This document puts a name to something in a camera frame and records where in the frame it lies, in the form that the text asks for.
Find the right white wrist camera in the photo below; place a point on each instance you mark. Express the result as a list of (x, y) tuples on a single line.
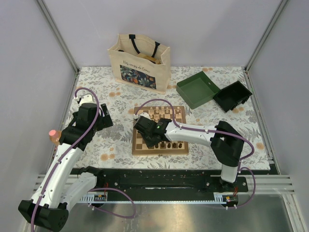
[(144, 114)]

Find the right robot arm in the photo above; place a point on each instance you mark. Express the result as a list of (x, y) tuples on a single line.
[(225, 142)]

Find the pink capped bottle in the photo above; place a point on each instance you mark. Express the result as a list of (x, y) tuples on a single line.
[(54, 136)]

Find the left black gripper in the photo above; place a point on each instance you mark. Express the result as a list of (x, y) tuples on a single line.
[(105, 121)]

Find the black plastic bin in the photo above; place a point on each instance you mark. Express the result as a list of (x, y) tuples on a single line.
[(231, 96)]

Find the green open box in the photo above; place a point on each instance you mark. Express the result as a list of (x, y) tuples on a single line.
[(197, 90)]

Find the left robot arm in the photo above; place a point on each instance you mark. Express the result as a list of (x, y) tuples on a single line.
[(49, 206)]

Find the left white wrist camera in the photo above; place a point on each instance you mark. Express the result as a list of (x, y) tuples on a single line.
[(87, 98)]

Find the floral table mat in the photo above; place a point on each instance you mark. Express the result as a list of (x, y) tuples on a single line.
[(112, 147)]

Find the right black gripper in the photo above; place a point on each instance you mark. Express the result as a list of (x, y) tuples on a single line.
[(148, 144)]

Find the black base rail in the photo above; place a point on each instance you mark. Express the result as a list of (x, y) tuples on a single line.
[(159, 185)]

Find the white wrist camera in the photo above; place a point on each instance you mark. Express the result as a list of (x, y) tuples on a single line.
[(87, 98), (144, 114)]

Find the wooden chess board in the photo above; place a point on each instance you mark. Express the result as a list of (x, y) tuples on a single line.
[(139, 147)]

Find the beige printed tote bag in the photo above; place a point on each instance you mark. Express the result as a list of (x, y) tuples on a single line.
[(139, 61)]

